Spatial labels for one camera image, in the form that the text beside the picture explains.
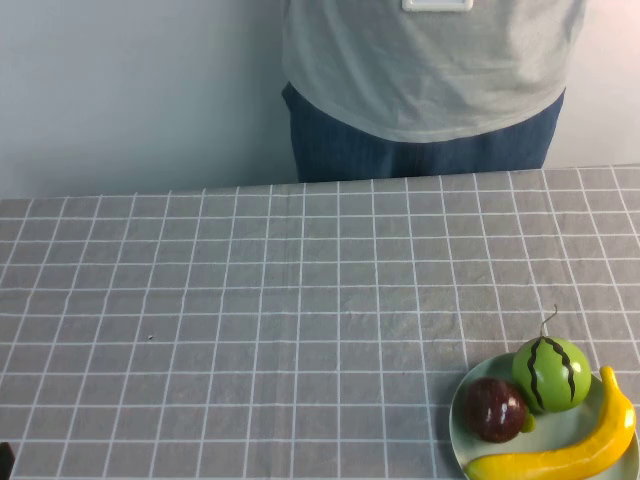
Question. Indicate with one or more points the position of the grey t-shirt of person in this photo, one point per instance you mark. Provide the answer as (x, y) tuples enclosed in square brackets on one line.
[(425, 70)]

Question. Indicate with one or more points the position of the blue jeans of person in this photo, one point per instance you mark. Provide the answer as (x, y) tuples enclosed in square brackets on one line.
[(350, 155)]

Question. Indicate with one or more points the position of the dark red round toy fruit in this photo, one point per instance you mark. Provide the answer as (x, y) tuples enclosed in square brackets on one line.
[(492, 410)]

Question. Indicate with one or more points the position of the pale green round plate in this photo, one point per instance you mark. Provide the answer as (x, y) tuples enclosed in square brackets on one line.
[(565, 430)]

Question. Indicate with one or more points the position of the grey checked tablecloth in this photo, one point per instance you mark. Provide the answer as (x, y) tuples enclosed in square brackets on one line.
[(250, 300)]

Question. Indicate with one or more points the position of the yellow toy banana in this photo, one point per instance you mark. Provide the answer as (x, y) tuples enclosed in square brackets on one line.
[(575, 457)]

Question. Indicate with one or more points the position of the white badge card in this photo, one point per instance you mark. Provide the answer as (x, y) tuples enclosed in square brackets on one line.
[(437, 5)]

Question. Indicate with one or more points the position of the green toy watermelon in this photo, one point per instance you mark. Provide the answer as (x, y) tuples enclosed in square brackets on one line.
[(552, 375)]

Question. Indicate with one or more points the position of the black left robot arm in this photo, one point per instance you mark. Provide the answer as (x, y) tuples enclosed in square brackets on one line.
[(5, 457)]

